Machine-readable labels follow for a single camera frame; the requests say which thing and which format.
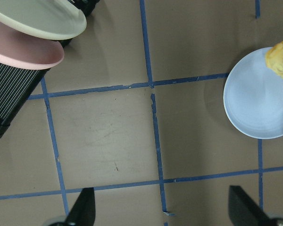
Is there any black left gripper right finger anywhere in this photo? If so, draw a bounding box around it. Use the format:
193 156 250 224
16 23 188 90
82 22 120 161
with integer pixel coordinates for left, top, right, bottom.
228 186 283 226

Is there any blue plate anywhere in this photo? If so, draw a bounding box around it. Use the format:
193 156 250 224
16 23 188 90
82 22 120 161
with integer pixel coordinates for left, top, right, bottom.
223 48 283 139

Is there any pink plate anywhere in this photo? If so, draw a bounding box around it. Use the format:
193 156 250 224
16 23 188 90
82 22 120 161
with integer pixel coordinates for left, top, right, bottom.
0 22 64 70

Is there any black dish rack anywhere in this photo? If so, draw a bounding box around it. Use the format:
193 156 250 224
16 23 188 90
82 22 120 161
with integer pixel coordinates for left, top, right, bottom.
0 0 97 138

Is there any cream plate in rack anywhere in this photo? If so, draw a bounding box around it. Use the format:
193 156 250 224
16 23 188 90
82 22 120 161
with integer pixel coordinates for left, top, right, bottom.
0 0 87 40

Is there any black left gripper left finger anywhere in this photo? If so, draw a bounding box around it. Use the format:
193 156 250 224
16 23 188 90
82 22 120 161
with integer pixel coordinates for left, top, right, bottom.
43 187 95 226

